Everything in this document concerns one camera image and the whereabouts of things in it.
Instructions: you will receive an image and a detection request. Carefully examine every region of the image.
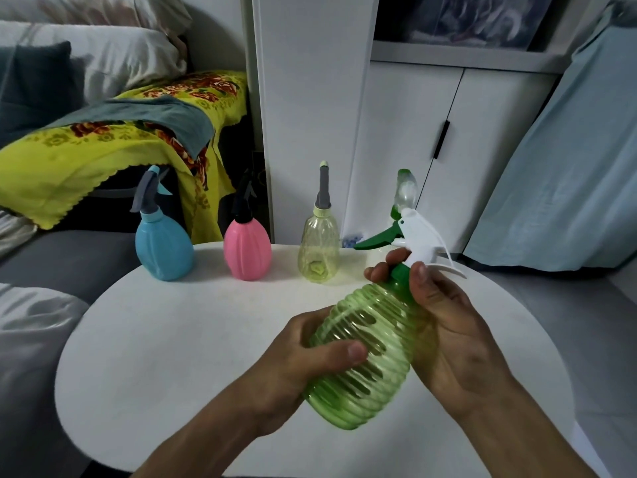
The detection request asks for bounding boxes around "person's left hand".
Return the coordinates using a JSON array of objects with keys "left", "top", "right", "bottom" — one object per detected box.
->
[{"left": 238, "top": 305, "right": 369, "bottom": 439}]

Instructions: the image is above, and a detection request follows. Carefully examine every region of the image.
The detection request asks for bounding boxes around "person's right hand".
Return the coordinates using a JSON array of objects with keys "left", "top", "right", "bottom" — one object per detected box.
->
[{"left": 364, "top": 247, "right": 514, "bottom": 424}]

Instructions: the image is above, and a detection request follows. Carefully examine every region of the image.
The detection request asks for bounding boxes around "bright green clear bottle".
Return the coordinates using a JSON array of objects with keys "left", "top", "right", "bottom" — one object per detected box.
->
[{"left": 302, "top": 281, "right": 430, "bottom": 432}]

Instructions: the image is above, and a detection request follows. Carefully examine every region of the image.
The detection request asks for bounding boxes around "white green sprayer head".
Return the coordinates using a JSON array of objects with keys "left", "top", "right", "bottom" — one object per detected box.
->
[{"left": 353, "top": 207, "right": 468, "bottom": 289}]

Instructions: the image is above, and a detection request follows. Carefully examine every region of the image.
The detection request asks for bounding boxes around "yellow-green clear bottle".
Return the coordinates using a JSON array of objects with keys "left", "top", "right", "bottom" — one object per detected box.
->
[{"left": 297, "top": 211, "right": 342, "bottom": 284}]

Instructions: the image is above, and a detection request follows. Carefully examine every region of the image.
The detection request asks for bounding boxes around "pink plastic bottle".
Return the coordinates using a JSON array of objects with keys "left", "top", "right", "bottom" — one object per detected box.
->
[{"left": 223, "top": 218, "right": 273, "bottom": 282}]

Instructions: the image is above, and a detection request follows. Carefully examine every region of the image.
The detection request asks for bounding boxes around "clear green sprayer head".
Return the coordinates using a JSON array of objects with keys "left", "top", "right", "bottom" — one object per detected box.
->
[{"left": 390, "top": 169, "right": 419, "bottom": 222}]

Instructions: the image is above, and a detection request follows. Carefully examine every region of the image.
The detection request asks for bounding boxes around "black sprayer head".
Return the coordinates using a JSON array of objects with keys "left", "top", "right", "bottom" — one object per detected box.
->
[{"left": 231, "top": 169, "right": 259, "bottom": 224}]

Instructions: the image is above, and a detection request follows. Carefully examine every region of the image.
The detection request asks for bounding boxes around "blue plastic bottle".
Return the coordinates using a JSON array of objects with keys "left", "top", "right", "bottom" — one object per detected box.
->
[{"left": 135, "top": 209, "right": 196, "bottom": 282}]

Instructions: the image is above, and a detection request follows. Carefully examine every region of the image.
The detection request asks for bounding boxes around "grey light-green sprayer head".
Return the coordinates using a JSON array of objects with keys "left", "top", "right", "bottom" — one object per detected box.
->
[{"left": 313, "top": 161, "right": 333, "bottom": 217}]

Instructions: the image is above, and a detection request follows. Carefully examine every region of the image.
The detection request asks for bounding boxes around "grey blue sprayer head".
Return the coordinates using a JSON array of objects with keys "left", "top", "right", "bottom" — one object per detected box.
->
[{"left": 130, "top": 165, "right": 173, "bottom": 214}]

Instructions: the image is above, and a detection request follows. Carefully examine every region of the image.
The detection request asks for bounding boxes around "light blue cloth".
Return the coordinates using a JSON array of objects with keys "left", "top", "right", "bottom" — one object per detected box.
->
[{"left": 462, "top": 0, "right": 637, "bottom": 272}]

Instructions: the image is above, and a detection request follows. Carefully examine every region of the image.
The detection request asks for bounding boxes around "black speaker box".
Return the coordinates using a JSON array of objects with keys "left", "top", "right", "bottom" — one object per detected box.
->
[{"left": 251, "top": 151, "right": 269, "bottom": 195}]

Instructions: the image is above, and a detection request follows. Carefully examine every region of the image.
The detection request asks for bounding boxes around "black bedside cabinet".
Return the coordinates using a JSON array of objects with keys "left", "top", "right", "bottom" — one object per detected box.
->
[{"left": 52, "top": 166, "right": 188, "bottom": 234}]

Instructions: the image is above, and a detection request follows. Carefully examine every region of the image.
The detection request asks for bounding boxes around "grey mattress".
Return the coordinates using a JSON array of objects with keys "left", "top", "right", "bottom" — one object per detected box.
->
[{"left": 0, "top": 229, "right": 143, "bottom": 305}]

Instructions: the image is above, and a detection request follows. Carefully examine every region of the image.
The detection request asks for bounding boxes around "white wardrobe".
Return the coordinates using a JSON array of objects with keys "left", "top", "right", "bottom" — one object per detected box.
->
[{"left": 251, "top": 0, "right": 573, "bottom": 254}]

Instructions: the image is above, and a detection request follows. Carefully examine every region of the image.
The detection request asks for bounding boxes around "grey patterned bedsheet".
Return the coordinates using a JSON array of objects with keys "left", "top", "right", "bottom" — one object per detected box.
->
[{"left": 0, "top": 208, "right": 90, "bottom": 478}]

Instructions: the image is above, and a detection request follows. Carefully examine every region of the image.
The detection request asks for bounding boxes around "grey-blue towel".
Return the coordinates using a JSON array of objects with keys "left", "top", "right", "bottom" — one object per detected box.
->
[{"left": 42, "top": 96, "right": 216, "bottom": 160}]

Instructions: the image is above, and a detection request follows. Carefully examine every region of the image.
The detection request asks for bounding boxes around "yellow floral blanket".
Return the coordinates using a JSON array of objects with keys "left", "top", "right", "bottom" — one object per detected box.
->
[{"left": 0, "top": 70, "right": 249, "bottom": 244}]

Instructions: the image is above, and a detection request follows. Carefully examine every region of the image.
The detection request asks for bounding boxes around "plastic-wrapped patterned quilt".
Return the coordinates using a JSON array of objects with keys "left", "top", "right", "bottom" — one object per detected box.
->
[{"left": 376, "top": 0, "right": 556, "bottom": 50}]

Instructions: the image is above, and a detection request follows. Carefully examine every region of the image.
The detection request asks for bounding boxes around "white pillow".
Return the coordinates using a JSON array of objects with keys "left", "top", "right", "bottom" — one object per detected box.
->
[{"left": 0, "top": 20, "right": 188, "bottom": 105}]

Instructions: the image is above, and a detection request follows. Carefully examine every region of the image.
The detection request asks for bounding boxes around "dark blue cushion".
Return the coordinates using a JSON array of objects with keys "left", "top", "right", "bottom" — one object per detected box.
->
[{"left": 0, "top": 40, "right": 83, "bottom": 149}]

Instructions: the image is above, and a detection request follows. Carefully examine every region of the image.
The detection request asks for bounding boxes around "faded floral pillow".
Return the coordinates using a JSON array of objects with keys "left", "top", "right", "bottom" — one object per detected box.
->
[{"left": 0, "top": 0, "right": 192, "bottom": 38}]

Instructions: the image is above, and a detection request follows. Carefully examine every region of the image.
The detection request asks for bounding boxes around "black wardrobe handle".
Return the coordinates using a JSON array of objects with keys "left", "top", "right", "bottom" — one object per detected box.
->
[{"left": 433, "top": 119, "right": 451, "bottom": 160}]

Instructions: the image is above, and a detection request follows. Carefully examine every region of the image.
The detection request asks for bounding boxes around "grey cable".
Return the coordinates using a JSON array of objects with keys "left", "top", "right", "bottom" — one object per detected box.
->
[{"left": 0, "top": 24, "right": 40, "bottom": 120}]

